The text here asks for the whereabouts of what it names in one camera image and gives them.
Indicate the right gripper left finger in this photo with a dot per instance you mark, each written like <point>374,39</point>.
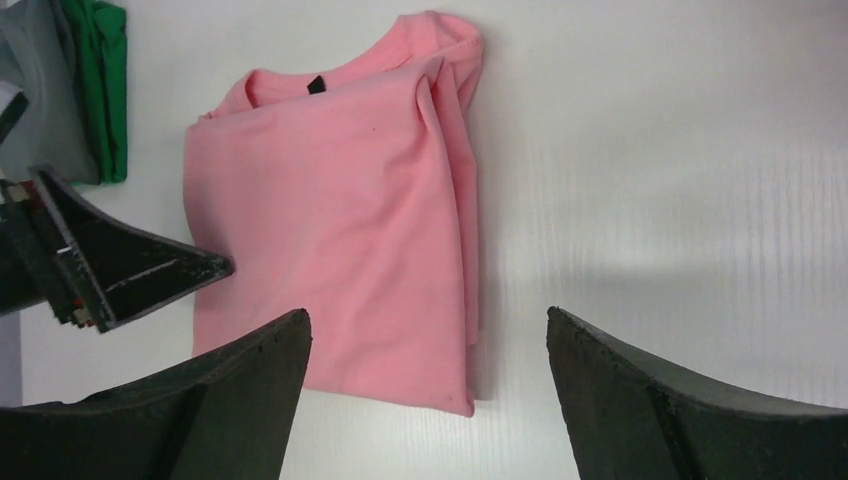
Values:
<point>226,414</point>

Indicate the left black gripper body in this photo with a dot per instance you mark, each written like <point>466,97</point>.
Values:
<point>29,245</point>

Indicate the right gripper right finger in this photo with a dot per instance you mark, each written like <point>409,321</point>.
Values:
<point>633,415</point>

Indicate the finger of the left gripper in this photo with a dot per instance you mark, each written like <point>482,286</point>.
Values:
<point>117,273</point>

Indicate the pink t shirt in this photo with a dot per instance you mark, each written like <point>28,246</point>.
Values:
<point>352,194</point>

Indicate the folded grey t shirt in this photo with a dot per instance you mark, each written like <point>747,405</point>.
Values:
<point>50,130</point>

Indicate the folded green t shirt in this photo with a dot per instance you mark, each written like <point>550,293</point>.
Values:
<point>98,31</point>

